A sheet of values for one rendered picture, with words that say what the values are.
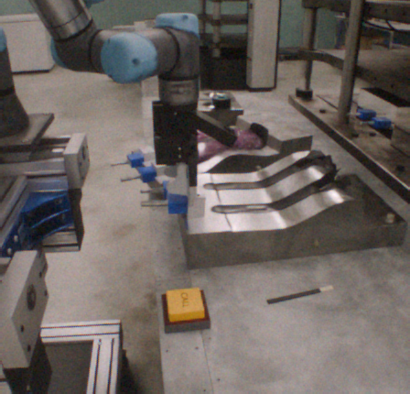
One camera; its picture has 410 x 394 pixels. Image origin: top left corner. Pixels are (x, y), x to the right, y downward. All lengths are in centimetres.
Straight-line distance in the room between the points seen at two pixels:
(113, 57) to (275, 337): 52
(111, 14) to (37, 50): 156
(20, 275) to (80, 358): 94
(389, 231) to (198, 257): 43
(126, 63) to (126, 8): 731
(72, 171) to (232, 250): 40
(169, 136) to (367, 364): 52
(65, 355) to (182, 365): 89
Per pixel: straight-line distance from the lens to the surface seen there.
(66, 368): 148
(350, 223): 89
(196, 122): 75
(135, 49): 60
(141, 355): 173
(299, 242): 87
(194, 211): 83
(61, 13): 68
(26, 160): 97
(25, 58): 734
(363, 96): 171
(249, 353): 69
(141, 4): 791
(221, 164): 111
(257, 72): 521
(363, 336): 76
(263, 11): 513
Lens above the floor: 133
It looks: 28 degrees down
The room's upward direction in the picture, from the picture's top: straight up
